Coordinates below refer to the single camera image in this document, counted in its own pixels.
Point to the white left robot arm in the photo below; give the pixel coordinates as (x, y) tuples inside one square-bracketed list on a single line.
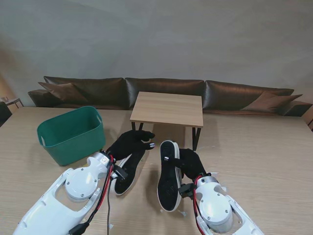
[(61, 208)]

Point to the dark brown leather sofa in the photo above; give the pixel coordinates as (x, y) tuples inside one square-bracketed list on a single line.
[(166, 85)]

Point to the small wooden table black legs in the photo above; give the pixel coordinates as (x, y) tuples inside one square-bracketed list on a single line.
[(166, 107)]

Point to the green plastic basket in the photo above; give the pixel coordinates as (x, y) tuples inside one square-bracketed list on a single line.
[(73, 149)]

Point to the brown leather cushion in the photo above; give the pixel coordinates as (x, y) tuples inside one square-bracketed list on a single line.
[(269, 101), (61, 91)]

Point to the small wooden side table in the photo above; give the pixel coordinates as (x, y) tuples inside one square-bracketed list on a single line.
[(13, 100)]

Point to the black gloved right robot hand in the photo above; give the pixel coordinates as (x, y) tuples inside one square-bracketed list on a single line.
[(193, 166)]

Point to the yellow canvas sneaker white laces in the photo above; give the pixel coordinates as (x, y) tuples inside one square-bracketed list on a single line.
[(127, 181), (167, 191)]

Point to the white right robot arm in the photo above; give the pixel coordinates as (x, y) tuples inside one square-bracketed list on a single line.
[(215, 208)]

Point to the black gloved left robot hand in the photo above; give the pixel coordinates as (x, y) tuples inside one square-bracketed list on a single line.
[(129, 144)]

